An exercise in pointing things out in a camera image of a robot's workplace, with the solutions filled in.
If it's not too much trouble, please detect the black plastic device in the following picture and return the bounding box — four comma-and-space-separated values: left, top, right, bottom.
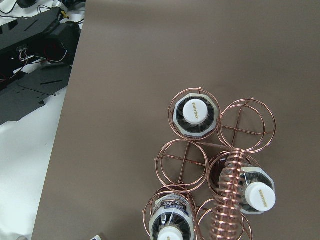
0, 7, 81, 124

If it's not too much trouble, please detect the copper wire bottle basket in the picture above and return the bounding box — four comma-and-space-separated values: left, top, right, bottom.
142, 87, 277, 240

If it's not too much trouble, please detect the tea bottle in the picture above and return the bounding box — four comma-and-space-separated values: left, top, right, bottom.
173, 93, 219, 139
212, 159, 277, 216
149, 193, 195, 240

